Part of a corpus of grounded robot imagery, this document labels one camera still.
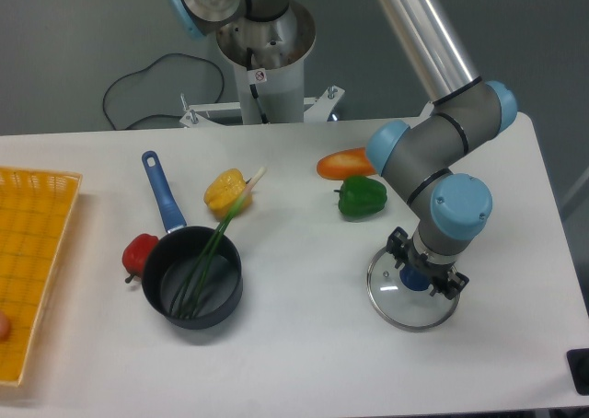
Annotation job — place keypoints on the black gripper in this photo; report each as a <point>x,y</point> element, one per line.
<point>420,264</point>

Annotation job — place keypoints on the glass pot lid blue knob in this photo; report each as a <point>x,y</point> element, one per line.
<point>403,298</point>

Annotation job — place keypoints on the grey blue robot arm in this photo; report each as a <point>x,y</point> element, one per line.
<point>416,161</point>

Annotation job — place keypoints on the green bell pepper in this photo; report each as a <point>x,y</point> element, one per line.
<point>360,196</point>

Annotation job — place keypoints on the orange baguette bread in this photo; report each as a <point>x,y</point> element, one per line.
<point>343,164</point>

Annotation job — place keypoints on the black device at table corner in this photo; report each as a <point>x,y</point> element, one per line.
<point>578,360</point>

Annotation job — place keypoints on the yellow bell pepper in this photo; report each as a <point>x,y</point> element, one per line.
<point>223,192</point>

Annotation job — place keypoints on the green spring onion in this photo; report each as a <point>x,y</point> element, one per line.
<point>185,302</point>

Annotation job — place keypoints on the red bell pepper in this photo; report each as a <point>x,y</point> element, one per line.
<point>136,254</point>

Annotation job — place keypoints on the yellow woven basket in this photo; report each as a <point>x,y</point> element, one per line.
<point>36,206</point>

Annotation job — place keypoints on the dark pot blue handle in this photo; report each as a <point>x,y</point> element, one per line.
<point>175,254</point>

